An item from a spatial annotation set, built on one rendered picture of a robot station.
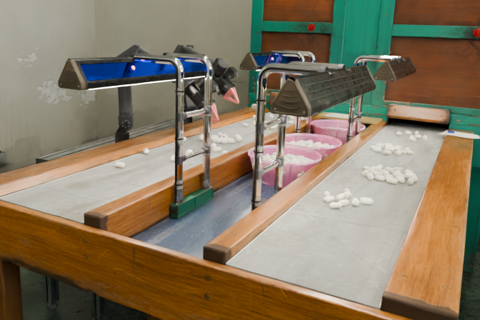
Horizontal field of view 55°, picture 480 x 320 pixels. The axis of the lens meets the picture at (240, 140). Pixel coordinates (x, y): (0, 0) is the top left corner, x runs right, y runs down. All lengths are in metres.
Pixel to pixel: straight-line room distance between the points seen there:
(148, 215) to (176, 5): 2.92
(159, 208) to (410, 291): 0.69
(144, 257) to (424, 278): 0.56
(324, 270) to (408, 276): 0.15
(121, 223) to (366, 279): 0.58
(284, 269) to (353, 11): 1.91
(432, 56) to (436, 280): 1.77
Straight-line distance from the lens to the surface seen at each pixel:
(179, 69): 1.25
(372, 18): 2.62
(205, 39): 3.87
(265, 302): 0.92
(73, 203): 1.29
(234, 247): 0.98
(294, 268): 0.96
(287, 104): 0.87
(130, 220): 1.20
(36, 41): 3.95
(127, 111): 2.06
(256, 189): 1.19
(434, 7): 2.59
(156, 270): 1.03
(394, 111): 2.56
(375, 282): 0.95
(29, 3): 3.92
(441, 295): 0.90
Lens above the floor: 1.18
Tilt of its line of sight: 13 degrees down
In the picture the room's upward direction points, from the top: 2 degrees clockwise
